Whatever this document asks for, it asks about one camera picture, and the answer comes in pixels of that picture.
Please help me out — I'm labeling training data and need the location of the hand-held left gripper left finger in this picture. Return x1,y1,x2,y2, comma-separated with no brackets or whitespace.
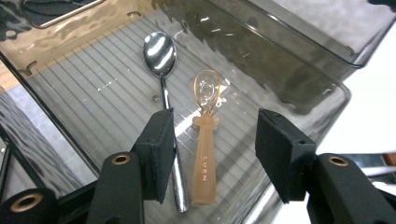
87,107,177,224

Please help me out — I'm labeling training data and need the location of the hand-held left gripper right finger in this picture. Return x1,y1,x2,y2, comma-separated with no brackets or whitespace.
255,107,396,224

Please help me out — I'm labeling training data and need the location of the translucent orange plastic spoon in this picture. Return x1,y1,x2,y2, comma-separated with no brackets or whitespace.
190,68,222,206

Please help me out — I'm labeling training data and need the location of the smoky clear plastic bin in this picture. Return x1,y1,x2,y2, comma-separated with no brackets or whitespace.
155,0,396,68
0,0,353,224

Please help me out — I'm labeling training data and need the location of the long-handled metal spoon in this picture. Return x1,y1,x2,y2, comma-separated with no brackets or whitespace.
143,31,190,214

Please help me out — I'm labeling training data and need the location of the wooden-handled metal knife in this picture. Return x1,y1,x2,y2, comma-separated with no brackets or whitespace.
344,152,396,167

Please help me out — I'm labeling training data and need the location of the black floor frame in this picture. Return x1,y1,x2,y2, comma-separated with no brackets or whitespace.
0,124,45,200

